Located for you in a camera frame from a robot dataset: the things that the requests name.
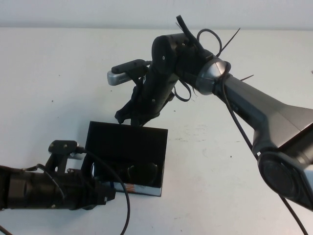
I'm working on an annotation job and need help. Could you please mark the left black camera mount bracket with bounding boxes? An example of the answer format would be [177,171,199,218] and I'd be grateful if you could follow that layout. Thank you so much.
[45,153,70,175]

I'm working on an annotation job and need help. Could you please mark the thin black camera cable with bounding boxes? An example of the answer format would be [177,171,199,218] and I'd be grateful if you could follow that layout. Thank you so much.
[22,145,132,235]
[197,28,309,235]

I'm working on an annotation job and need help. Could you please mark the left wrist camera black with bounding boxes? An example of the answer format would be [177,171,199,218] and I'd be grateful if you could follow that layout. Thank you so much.
[48,139,86,160]

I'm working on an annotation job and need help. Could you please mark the black frame glasses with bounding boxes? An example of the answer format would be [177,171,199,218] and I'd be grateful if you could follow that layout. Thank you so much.
[90,160,159,187]

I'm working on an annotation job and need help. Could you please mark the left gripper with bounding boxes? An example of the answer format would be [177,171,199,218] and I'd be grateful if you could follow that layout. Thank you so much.
[61,167,117,212]

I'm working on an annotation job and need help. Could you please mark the right black camera mount bracket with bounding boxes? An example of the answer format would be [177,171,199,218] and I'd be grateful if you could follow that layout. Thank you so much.
[131,70,149,98]

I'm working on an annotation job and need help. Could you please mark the thin black right camera cable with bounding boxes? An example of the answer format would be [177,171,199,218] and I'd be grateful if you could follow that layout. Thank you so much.
[197,28,309,235]

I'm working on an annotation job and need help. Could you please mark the right wrist camera black silver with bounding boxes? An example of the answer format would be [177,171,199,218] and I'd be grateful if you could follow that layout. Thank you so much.
[106,59,147,87]

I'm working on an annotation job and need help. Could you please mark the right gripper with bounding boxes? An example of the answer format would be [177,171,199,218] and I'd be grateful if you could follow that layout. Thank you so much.
[115,70,178,127]

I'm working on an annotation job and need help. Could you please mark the thin black left camera cable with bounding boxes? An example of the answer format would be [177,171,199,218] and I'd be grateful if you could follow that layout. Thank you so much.
[22,145,132,235]

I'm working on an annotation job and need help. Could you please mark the long black zip tie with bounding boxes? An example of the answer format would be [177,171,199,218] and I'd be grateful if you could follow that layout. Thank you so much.
[219,27,242,57]

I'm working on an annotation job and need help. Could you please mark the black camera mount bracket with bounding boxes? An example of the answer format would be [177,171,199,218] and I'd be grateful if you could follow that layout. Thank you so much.
[131,70,149,98]
[45,153,70,175]

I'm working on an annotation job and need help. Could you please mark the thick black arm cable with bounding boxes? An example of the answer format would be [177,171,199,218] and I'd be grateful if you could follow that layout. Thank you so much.
[175,15,196,47]

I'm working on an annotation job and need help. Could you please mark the black glasses case printed side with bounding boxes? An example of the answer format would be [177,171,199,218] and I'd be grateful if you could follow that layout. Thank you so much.
[82,120,169,198]

